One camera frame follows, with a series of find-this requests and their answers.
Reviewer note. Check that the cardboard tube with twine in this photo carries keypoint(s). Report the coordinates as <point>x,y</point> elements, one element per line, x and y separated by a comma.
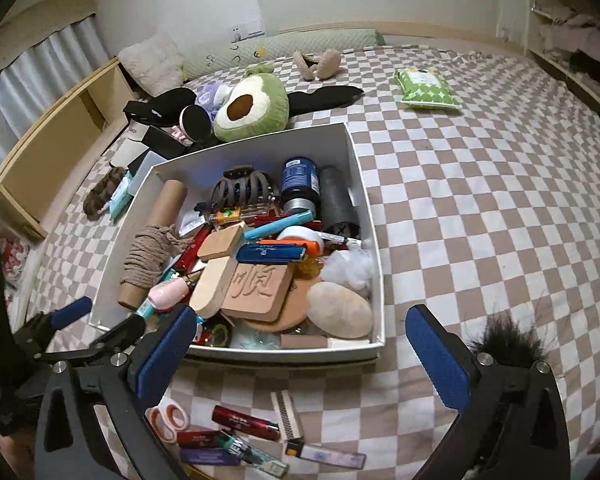
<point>152,250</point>

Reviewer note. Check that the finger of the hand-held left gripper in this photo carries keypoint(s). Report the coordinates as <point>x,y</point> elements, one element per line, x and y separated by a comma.
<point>70,311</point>
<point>117,334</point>

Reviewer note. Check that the white lighter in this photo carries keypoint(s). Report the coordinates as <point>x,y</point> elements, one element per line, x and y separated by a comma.
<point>325,455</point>

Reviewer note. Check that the teal pen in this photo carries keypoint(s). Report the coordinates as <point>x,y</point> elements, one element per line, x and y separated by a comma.
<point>280,225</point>

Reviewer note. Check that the black cap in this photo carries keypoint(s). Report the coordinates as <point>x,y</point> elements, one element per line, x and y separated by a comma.
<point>162,107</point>

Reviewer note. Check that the blue lighter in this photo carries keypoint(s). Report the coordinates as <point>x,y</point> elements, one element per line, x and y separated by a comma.
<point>267,252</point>

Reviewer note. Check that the carved wooden block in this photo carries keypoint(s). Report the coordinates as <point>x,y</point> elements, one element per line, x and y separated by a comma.
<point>257,290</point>

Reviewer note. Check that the blue bottle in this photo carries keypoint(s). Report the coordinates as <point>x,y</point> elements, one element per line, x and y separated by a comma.
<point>300,180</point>

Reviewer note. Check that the green wet wipes packet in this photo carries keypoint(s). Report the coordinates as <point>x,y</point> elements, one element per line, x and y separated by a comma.
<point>427,89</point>

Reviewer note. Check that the beige stone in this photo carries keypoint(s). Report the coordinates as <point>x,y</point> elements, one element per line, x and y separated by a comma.
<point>340,310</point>

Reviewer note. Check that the long green pillow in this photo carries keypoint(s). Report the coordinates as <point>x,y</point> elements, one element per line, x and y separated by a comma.
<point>280,47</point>

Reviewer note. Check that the brown furry hair clip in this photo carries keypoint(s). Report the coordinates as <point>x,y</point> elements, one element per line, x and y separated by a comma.
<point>102,192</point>

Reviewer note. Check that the black eye mask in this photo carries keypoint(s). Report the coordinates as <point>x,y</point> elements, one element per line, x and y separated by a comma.
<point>327,97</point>

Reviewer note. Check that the purple lighter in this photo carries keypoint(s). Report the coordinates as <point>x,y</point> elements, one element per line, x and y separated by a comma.
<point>207,456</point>

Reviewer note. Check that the beige earmuffs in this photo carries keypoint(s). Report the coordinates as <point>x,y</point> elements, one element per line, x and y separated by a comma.
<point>320,62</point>

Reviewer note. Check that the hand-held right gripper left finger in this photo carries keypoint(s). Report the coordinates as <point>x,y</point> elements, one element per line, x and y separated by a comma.
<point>167,355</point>

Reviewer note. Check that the pile of clothes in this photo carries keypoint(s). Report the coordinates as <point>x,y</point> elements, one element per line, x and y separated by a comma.
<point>575,25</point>

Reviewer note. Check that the pink bottle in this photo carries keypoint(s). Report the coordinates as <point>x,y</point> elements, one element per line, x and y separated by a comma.
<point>169,292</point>

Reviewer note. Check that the round pink rimmed mirror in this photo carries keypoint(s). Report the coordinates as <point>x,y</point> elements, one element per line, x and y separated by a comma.
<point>195,125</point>

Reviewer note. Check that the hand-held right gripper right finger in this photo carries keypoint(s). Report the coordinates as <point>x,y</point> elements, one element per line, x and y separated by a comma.
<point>437,360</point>

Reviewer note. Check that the flower picture frames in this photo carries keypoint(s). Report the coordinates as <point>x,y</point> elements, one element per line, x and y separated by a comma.
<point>10,255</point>

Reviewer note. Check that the white fluffy pillow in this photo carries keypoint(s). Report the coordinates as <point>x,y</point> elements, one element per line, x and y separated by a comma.
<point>150,65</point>

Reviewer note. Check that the white paper bag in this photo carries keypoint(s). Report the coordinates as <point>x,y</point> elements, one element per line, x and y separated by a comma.
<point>130,145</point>

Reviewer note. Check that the black box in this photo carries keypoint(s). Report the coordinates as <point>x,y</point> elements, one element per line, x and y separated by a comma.
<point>165,142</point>

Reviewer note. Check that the small red lighter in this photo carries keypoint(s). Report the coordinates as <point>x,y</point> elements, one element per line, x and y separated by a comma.
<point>197,439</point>

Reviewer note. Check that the wooden clothes shelf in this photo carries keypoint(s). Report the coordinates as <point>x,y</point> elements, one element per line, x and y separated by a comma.
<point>535,35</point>

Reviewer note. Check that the avocado plush toy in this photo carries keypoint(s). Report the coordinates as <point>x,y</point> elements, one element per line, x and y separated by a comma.
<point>247,110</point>

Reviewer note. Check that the small wooden block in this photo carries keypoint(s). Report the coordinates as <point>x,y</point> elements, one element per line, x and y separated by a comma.
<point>220,242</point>

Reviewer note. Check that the wooden bedside shelf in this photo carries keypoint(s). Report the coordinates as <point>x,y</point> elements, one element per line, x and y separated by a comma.
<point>55,145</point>

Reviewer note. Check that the teal tissue packet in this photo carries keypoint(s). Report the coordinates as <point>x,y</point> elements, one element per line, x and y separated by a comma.
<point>120,200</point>

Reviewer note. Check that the white striped comb strip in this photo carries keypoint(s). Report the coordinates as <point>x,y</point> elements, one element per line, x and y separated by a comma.
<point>285,415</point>

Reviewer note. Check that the round cork coaster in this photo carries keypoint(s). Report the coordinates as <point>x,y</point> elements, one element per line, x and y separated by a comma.
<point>297,307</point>

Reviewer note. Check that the grey plastic box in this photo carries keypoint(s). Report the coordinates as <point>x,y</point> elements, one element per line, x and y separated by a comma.
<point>140,170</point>

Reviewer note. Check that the purple plush toy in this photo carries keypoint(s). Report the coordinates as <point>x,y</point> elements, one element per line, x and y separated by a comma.
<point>210,95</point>

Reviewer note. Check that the grey curtain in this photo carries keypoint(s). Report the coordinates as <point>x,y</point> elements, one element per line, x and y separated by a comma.
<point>35,85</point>

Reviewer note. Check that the grey roll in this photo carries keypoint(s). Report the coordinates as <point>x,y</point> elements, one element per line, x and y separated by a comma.
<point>337,200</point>

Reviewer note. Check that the white shoe box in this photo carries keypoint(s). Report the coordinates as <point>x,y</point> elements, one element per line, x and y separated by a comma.
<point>260,145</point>

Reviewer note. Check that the brown hair claw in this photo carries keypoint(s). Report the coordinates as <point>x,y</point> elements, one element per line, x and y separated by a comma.
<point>242,187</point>

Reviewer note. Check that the black feather hair claw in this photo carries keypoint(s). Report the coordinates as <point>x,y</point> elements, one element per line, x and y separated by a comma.
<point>505,345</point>

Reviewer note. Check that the orange green lighter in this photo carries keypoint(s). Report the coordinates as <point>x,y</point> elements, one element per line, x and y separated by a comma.
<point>225,216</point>

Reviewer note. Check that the wooden board comb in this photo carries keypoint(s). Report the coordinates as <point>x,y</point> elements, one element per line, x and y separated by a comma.
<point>215,287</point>

